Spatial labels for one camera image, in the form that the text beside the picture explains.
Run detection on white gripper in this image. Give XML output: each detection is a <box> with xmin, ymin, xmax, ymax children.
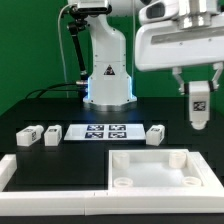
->
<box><xmin>135</xmin><ymin>0</ymin><xmax>224</xmax><ymax>95</ymax></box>

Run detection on white square table top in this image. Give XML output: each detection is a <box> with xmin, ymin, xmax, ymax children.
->
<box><xmin>108</xmin><ymin>149</ymin><xmax>223</xmax><ymax>190</ymax></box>

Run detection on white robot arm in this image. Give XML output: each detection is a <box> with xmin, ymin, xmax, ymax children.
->
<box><xmin>68</xmin><ymin>0</ymin><xmax>224</xmax><ymax>110</ymax></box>

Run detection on white U-shaped border fence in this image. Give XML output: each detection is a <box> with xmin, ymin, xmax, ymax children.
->
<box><xmin>0</xmin><ymin>155</ymin><xmax>224</xmax><ymax>216</ymax></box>

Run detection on white fiducial marker plate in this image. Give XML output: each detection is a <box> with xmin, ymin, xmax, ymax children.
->
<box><xmin>64</xmin><ymin>124</ymin><xmax>145</xmax><ymax>141</ymax></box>

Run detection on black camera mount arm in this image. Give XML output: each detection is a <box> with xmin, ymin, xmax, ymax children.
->
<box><xmin>67</xmin><ymin>6</ymin><xmax>88</xmax><ymax>84</ymax></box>

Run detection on white camera box top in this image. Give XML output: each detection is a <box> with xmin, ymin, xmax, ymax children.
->
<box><xmin>77</xmin><ymin>0</ymin><xmax>110</xmax><ymax>14</ymax></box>

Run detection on white hanging cable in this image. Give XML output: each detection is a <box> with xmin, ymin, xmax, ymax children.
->
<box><xmin>57</xmin><ymin>4</ymin><xmax>72</xmax><ymax>99</ymax></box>

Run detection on black cables on table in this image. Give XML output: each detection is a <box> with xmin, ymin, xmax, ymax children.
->
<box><xmin>24</xmin><ymin>79</ymin><xmax>89</xmax><ymax>100</ymax></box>

